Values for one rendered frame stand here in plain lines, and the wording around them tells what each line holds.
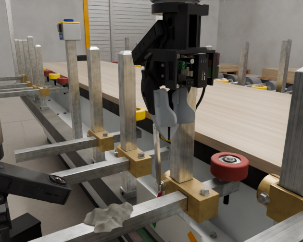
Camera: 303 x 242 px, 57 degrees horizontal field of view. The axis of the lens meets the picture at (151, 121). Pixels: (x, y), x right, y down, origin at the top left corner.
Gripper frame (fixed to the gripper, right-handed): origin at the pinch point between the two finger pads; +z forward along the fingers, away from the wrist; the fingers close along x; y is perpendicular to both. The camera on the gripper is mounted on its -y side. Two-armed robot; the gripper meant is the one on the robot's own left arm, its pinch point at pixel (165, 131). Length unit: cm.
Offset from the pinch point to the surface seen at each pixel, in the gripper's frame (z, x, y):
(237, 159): 10.1, 19.5, -0.6
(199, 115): 10, 37, -33
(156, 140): 2.7, 0.1, -3.1
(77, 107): 13, 8, -80
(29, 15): -71, 107, -798
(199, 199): 13.5, 5.7, 3.1
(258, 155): 10.5, 25.9, -0.2
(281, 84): 9, 115, -56
